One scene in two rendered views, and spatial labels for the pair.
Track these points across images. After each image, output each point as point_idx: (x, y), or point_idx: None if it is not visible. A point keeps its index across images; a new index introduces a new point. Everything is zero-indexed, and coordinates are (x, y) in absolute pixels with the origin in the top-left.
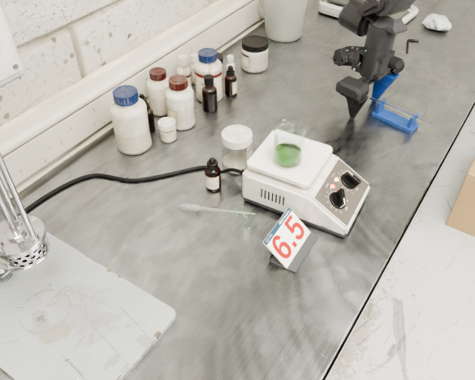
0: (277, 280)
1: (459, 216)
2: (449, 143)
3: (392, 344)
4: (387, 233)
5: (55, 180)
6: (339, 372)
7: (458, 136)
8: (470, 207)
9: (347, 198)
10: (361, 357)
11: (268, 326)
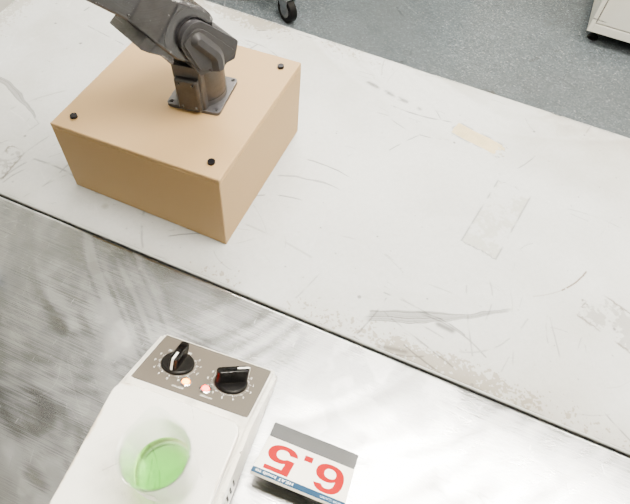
0: (378, 484)
1: (230, 220)
2: (31, 211)
3: (437, 326)
4: (252, 319)
5: None
6: (495, 387)
7: (10, 197)
8: (233, 202)
9: (216, 366)
10: (467, 361)
11: (461, 487)
